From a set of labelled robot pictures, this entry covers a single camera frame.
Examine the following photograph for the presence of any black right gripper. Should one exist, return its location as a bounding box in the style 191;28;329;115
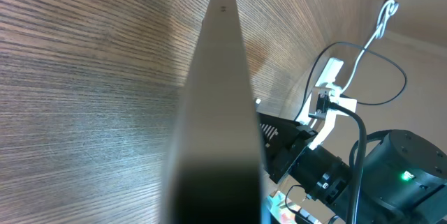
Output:
257;112;318;184

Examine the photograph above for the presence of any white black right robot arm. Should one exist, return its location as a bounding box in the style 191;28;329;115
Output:
258;114;446;223

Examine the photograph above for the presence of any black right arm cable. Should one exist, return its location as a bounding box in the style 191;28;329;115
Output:
284;101;368;224

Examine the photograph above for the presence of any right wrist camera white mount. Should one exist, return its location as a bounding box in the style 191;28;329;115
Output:
296;83;358;150

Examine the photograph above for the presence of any white power strip cord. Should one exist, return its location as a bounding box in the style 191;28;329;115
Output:
340;0;400;94

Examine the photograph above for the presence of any white power strip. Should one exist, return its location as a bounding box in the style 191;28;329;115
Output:
315;57;344;87

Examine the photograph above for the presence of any black USB charging cable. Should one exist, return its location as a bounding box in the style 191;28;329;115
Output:
294;41;409;122

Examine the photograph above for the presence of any blue Galaxy smartphone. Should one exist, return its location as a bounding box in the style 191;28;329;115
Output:
160;0;271;223

